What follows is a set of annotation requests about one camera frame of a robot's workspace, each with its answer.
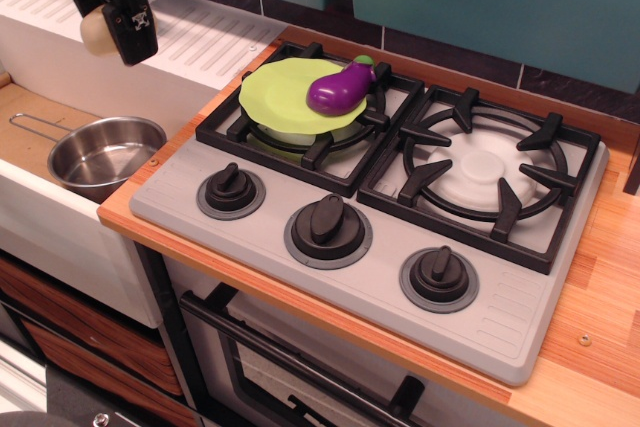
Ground white toy sink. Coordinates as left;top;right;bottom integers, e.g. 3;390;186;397
1;0;284;328

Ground lime green plate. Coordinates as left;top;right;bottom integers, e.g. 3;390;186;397
239;57;367;135

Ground left black burner grate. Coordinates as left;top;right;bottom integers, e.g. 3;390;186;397
196;42;425;196

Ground wooden drawer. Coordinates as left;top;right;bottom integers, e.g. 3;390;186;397
1;253;171;376
23;320;198;427

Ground beige toy potato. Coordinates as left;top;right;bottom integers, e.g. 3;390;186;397
80;5;118;57

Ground small steel pot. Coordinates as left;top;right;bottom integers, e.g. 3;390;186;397
9;113;167;204

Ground purple toy eggplant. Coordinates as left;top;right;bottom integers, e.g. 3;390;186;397
306;55;376;116

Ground toy oven door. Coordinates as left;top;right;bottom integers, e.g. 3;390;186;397
166;260;514;426

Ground grey toy stove top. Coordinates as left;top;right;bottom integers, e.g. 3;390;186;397
130;130;609;385

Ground black oven door handle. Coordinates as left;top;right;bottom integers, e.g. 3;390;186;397
179;292;424;426

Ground right black stove knob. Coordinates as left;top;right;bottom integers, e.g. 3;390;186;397
399;246;480;314

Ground middle black stove knob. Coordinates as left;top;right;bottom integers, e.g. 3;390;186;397
284;194;373;270

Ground upper wooden drawer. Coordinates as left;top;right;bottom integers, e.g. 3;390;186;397
1;253;171;376

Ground black stove knob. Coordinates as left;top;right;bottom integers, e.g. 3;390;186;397
284;194;373;270
196;162;266;221
399;246;480;314

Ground left black stove knob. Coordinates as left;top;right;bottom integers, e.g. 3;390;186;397
196;162;266;221

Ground lower wooden drawer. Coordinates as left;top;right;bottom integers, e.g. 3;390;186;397
23;320;198;427

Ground black burner grate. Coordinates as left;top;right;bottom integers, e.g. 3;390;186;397
358;86;605;274
196;42;425;196

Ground right black burner grate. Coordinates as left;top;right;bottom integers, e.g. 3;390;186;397
358;86;605;274

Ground right white burner cap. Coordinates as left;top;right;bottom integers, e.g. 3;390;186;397
424;118;554;212

